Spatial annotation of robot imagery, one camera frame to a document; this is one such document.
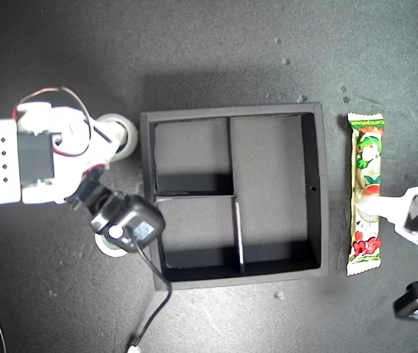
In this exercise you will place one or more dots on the small white tape roll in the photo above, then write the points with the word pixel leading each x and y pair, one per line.
pixel 107 252

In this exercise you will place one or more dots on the green printed snack bar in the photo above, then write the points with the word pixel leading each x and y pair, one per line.
pixel 367 158

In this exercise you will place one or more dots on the large white tape roll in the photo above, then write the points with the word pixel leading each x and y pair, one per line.
pixel 132 138

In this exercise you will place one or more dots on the black tray with wells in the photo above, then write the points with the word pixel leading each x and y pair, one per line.
pixel 268 184

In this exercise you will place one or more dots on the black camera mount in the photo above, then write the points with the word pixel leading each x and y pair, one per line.
pixel 91 191

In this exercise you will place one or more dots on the black camera box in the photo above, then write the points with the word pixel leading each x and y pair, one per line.
pixel 411 303
pixel 135 224

